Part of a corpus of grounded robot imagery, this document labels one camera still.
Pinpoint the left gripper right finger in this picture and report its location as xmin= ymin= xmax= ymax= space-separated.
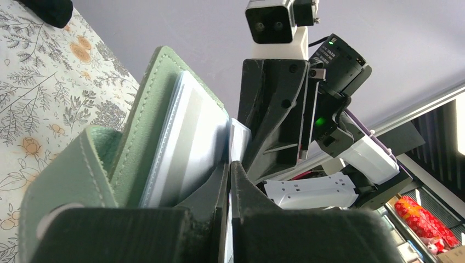
xmin=230 ymin=161 xmax=402 ymax=262

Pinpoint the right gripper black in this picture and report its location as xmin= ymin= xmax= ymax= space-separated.
xmin=237 ymin=33 xmax=372 ymax=182

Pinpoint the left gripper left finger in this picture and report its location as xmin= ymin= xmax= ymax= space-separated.
xmin=32 ymin=163 xmax=229 ymax=262

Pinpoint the green card holder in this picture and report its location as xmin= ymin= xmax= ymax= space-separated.
xmin=19 ymin=45 xmax=253 ymax=263

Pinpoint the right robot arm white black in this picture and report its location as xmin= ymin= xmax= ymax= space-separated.
xmin=238 ymin=34 xmax=412 ymax=210

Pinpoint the red patterned bag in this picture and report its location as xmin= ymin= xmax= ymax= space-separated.
xmin=394 ymin=196 xmax=461 ymax=255

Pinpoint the floral table mat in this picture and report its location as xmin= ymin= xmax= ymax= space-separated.
xmin=1 ymin=1 xmax=138 ymax=262

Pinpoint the black cloth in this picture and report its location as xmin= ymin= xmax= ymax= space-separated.
xmin=19 ymin=0 xmax=74 ymax=28

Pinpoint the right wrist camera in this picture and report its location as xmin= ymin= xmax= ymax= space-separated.
xmin=245 ymin=0 xmax=320 ymax=60

